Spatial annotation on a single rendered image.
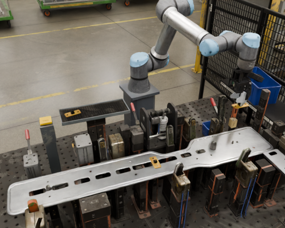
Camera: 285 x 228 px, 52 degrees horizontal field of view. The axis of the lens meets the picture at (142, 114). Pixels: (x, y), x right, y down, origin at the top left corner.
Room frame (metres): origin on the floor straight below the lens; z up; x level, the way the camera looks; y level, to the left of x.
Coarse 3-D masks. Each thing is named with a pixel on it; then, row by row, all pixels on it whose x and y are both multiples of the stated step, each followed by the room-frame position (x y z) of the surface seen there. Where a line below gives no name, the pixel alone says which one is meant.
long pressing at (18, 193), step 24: (192, 144) 1.26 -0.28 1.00; (240, 144) 1.26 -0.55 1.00; (264, 144) 1.26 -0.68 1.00; (96, 168) 1.06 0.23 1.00; (120, 168) 1.06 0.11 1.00; (144, 168) 1.07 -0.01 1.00; (168, 168) 1.07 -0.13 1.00; (192, 168) 1.08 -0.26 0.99; (24, 192) 0.90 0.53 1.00; (48, 192) 0.91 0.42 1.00; (72, 192) 0.91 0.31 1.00; (96, 192) 0.91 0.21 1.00
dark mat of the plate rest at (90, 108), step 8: (96, 104) 1.41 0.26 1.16; (104, 104) 1.41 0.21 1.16; (112, 104) 1.41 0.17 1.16; (120, 104) 1.41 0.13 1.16; (64, 112) 1.32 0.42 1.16; (88, 112) 1.33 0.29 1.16; (96, 112) 1.33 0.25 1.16; (104, 112) 1.33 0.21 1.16; (112, 112) 1.33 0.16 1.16; (64, 120) 1.25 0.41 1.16; (72, 120) 1.25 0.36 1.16
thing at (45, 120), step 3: (42, 117) 1.27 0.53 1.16; (45, 117) 1.28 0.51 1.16; (48, 117) 1.28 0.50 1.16; (39, 120) 1.25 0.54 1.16; (42, 120) 1.25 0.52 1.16; (45, 120) 1.25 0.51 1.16; (48, 120) 1.25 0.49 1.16; (51, 120) 1.25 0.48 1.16; (42, 123) 1.22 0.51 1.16; (45, 123) 1.22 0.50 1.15; (48, 123) 1.23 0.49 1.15
